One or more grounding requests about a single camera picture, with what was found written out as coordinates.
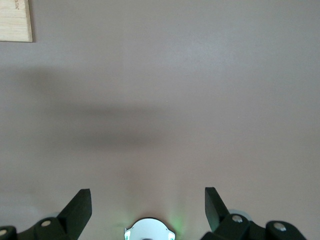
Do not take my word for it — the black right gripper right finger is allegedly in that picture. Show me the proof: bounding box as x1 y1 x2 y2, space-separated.
199 187 309 240

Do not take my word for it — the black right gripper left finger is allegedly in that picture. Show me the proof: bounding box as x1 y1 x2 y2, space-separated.
0 188 93 240

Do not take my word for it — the bamboo cutting board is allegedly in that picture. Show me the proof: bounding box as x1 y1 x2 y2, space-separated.
0 0 34 43

